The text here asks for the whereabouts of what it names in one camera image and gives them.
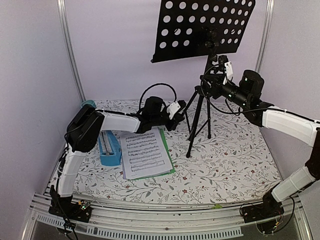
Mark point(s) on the blue metronome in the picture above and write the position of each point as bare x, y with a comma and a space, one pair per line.
110, 152

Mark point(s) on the aluminium front rail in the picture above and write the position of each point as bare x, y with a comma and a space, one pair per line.
126, 220

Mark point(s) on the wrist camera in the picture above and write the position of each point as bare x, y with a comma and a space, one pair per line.
225, 66
174, 108

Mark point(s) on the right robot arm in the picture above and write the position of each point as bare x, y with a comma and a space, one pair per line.
266, 115

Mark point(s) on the left aluminium frame post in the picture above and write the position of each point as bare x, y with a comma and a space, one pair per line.
61, 6

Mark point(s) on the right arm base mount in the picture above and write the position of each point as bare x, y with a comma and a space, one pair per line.
262, 212

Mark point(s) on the teal cylinder cup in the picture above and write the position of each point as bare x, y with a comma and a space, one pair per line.
89, 102

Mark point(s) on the black music stand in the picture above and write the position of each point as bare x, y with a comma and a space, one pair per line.
196, 28

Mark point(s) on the aluminium frame post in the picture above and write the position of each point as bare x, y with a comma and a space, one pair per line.
61, 6
269, 10

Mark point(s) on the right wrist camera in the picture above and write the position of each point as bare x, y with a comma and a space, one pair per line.
225, 66

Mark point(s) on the floral table mat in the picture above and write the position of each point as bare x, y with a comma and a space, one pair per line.
227, 163

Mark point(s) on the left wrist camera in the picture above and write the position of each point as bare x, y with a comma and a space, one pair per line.
174, 108

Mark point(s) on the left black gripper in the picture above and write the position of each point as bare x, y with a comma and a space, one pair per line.
175, 119

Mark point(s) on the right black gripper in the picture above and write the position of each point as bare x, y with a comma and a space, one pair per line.
217, 79

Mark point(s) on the green paper sheet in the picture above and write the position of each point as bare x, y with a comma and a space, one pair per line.
167, 152

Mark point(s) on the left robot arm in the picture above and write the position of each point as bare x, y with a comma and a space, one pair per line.
83, 132

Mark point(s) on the white sheet music page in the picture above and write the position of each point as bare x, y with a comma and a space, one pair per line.
145, 155

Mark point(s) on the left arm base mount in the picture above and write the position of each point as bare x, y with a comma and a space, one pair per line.
79, 211

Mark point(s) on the right aluminium frame post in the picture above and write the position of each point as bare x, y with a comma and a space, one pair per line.
269, 10

